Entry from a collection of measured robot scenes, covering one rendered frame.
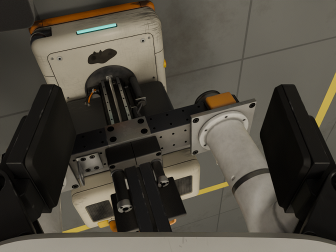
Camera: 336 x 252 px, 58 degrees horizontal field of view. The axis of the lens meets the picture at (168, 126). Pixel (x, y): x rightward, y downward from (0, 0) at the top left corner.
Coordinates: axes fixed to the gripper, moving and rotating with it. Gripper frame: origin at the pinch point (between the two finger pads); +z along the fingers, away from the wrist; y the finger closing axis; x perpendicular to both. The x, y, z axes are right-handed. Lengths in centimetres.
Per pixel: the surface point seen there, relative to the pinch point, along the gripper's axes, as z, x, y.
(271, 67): 179, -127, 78
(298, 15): 182, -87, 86
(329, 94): 200, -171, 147
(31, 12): 48, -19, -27
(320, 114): 201, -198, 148
